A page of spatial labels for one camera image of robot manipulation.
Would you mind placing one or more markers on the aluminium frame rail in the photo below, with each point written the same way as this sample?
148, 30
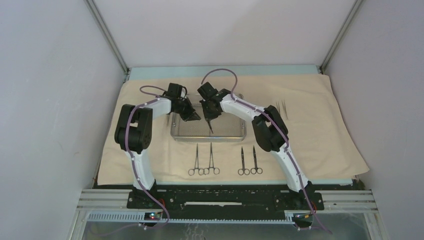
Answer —
110, 205

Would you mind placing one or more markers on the thin metal needle tweezers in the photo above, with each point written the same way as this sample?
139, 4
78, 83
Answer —
280, 105

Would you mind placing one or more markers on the beige cloth wrap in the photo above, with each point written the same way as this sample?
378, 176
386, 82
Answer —
318, 137

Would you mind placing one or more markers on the metal surgical forceps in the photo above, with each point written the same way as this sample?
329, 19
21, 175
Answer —
286, 106

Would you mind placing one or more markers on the metal surgical scissors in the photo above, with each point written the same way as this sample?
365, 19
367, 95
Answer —
255, 170

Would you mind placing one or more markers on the metal hemostat clamp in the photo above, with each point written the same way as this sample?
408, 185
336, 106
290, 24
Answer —
211, 164
196, 168

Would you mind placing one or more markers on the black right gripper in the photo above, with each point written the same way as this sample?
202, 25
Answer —
207, 116

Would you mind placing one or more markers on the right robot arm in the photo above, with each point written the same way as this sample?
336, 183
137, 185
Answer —
270, 131

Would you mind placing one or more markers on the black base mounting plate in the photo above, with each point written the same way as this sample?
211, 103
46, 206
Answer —
278, 195

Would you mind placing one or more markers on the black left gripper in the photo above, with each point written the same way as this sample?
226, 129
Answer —
191, 115

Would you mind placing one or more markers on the metal surgical instrument tray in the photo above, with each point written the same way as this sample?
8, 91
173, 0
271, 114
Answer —
227, 127

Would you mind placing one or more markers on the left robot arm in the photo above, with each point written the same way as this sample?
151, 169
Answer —
134, 129

